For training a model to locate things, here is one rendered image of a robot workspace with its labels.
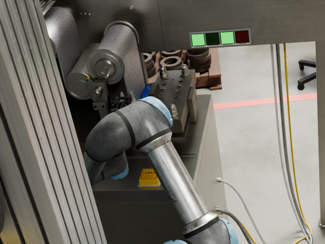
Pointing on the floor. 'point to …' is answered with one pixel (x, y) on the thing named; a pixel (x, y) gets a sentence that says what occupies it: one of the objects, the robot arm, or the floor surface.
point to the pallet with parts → (212, 53)
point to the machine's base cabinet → (164, 204)
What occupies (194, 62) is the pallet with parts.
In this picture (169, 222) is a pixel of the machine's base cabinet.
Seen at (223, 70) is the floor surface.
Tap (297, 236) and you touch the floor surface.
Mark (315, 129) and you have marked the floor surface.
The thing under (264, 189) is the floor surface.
